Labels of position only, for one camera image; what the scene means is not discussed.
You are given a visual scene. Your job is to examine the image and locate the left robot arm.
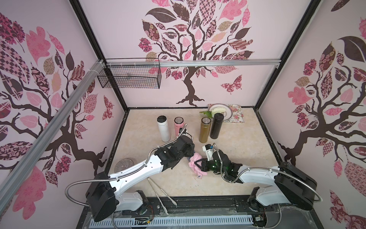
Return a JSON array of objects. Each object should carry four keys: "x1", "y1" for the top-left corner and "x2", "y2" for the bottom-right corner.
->
[{"x1": 85, "y1": 135, "x2": 194, "y2": 222}]

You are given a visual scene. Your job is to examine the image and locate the white thermos black lid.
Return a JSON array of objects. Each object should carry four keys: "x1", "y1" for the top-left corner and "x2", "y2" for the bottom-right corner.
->
[{"x1": 157, "y1": 115, "x2": 170, "y2": 142}]

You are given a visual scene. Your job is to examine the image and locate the left metal cable conduit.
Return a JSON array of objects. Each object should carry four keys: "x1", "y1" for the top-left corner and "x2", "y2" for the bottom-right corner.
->
[{"x1": 64, "y1": 123, "x2": 189, "y2": 207}]

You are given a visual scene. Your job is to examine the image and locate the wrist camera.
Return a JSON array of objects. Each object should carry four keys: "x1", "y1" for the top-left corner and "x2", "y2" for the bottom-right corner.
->
[
  {"x1": 202, "y1": 144, "x2": 214, "y2": 161},
  {"x1": 178, "y1": 128, "x2": 187, "y2": 137}
]

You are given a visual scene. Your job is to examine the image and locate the round glass coaster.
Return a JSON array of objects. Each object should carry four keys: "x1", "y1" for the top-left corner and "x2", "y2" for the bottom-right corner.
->
[{"x1": 114, "y1": 158, "x2": 134, "y2": 173}]

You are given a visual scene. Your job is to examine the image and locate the metal tongs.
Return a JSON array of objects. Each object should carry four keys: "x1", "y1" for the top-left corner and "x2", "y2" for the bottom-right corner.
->
[{"x1": 146, "y1": 177, "x2": 178, "y2": 216}]

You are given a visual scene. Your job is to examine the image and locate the pink towel cloth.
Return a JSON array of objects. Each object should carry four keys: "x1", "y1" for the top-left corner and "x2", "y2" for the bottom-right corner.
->
[{"x1": 188, "y1": 153, "x2": 207, "y2": 179}]

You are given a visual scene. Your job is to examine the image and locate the diagonal aluminium left bar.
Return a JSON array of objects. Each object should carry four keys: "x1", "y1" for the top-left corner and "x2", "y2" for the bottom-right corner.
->
[{"x1": 1, "y1": 60, "x2": 104, "y2": 213}]

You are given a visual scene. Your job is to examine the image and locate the white slotted cable duct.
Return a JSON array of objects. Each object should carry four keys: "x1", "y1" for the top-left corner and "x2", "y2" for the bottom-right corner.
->
[{"x1": 89, "y1": 215, "x2": 253, "y2": 229}]

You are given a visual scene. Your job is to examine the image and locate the pink thermos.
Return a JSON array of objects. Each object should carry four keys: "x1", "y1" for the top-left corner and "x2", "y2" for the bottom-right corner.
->
[{"x1": 174, "y1": 117, "x2": 185, "y2": 137}]

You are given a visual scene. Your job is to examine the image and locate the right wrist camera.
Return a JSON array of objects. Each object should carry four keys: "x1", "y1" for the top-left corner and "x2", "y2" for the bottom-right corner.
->
[{"x1": 202, "y1": 144, "x2": 214, "y2": 161}]

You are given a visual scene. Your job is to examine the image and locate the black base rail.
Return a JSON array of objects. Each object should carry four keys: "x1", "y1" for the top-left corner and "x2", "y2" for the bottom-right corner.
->
[{"x1": 76, "y1": 195, "x2": 323, "y2": 229}]

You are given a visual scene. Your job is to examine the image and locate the black wire basket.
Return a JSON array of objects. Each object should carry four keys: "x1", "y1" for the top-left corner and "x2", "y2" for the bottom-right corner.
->
[{"x1": 98, "y1": 57, "x2": 162, "y2": 89}]

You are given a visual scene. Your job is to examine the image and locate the horizontal aluminium back bar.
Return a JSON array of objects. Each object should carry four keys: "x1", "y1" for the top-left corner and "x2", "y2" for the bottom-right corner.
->
[{"x1": 105, "y1": 59, "x2": 281, "y2": 67}]

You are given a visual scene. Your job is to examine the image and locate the white round plate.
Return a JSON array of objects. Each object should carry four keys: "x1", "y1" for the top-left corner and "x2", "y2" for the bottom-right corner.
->
[{"x1": 208, "y1": 104, "x2": 233, "y2": 121}]

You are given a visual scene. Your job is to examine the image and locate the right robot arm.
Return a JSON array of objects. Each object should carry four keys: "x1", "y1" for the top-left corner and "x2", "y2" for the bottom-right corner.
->
[{"x1": 193, "y1": 149, "x2": 321, "y2": 212}]

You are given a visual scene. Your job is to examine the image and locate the gold thermos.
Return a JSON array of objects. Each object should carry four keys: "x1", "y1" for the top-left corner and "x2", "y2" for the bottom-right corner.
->
[{"x1": 199, "y1": 117, "x2": 211, "y2": 143}]

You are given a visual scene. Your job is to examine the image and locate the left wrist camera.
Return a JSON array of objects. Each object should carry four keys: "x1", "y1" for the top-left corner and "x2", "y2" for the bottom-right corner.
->
[{"x1": 178, "y1": 128, "x2": 187, "y2": 137}]

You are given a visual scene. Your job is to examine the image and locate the toy napa cabbage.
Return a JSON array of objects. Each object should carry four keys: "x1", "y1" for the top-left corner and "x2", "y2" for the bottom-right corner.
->
[{"x1": 211, "y1": 106, "x2": 226, "y2": 116}]

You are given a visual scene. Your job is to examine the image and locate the floral rectangular tray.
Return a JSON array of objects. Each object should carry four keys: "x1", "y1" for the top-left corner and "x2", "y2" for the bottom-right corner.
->
[{"x1": 208, "y1": 104, "x2": 245, "y2": 123}]

